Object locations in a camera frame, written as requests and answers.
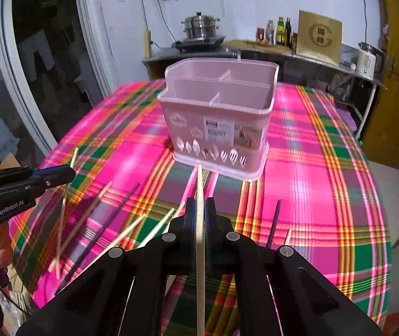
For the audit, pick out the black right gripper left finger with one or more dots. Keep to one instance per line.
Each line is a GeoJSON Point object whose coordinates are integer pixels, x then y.
{"type": "Point", "coordinates": [181, 258]}

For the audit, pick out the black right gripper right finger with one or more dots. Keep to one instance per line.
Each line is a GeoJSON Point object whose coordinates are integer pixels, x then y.
{"type": "Point", "coordinates": [217, 227]}

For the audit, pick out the light wooden chopstick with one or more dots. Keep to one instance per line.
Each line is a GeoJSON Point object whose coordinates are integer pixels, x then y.
{"type": "Point", "coordinates": [200, 256]}

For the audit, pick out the wooden chopstick short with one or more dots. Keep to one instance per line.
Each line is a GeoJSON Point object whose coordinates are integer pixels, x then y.
{"type": "Point", "coordinates": [161, 224]}

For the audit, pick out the wooden chopstick tip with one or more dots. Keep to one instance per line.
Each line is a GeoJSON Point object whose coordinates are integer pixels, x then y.
{"type": "Point", "coordinates": [288, 237]}

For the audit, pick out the black chopstick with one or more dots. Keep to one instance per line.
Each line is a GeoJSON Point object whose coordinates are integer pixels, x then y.
{"type": "Point", "coordinates": [274, 224]}
{"type": "Point", "coordinates": [97, 236]}

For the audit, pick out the wooden chopstick crossed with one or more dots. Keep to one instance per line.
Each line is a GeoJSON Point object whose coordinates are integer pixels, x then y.
{"type": "Point", "coordinates": [62, 246]}

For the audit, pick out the metal kitchen shelf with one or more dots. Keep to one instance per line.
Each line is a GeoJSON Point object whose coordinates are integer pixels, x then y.
{"type": "Point", "coordinates": [352, 91]}

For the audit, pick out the pink plaid tablecloth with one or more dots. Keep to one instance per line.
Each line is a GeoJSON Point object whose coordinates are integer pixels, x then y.
{"type": "Point", "coordinates": [314, 166]}

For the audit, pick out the pink plastic utensil holder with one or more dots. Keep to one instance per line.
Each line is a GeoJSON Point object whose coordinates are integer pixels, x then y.
{"type": "Point", "coordinates": [218, 111]}

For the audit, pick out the black induction cooker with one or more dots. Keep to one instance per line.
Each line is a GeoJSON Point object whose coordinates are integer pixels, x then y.
{"type": "Point", "coordinates": [201, 44]}

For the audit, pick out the white power strip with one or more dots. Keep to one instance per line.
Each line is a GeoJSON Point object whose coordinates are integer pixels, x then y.
{"type": "Point", "coordinates": [147, 44]}

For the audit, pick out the red lidded jar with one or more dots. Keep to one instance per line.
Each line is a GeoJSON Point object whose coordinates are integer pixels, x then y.
{"type": "Point", "coordinates": [260, 34]}

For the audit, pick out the clear bottle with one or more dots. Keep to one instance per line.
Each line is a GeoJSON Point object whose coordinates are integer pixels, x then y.
{"type": "Point", "coordinates": [270, 32]}

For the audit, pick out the green glass bottle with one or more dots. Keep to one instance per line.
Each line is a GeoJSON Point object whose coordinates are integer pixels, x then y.
{"type": "Point", "coordinates": [280, 33]}

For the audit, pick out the stainless steel steamer pot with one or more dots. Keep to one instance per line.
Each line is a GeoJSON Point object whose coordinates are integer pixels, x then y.
{"type": "Point", "coordinates": [200, 26]}

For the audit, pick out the gold gift box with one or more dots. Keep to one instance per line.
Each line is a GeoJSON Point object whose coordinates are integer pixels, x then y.
{"type": "Point", "coordinates": [319, 37]}

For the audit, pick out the dark sauce bottle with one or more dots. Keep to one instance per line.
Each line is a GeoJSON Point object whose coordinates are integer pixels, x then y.
{"type": "Point", "coordinates": [288, 33]}

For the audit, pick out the white electric kettle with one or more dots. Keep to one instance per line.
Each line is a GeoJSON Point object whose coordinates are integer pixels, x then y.
{"type": "Point", "coordinates": [370, 60]}

